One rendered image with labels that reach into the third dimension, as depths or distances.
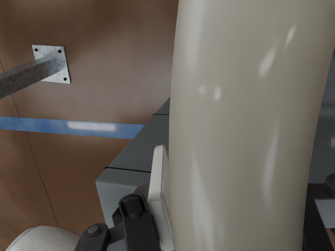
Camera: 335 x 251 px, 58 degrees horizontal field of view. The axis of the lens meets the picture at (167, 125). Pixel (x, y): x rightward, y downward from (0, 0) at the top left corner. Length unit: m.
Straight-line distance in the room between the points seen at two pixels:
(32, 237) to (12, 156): 1.72
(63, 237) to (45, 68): 1.14
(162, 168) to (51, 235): 0.52
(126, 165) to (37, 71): 0.94
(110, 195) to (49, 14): 1.13
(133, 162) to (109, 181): 0.09
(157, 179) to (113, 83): 1.45
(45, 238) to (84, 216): 1.64
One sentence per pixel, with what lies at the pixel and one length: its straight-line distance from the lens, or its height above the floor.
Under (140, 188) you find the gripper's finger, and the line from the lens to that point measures 0.17.
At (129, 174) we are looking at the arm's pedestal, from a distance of 0.77.
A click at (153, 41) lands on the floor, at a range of 1.43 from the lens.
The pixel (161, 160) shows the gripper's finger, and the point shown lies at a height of 1.16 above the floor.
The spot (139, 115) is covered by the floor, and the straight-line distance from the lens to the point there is 1.59.
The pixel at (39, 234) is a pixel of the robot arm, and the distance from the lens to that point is 0.68.
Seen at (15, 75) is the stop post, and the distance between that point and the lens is 1.53.
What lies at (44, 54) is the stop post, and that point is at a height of 0.01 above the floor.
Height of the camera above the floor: 1.30
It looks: 57 degrees down
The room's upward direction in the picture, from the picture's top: 143 degrees counter-clockwise
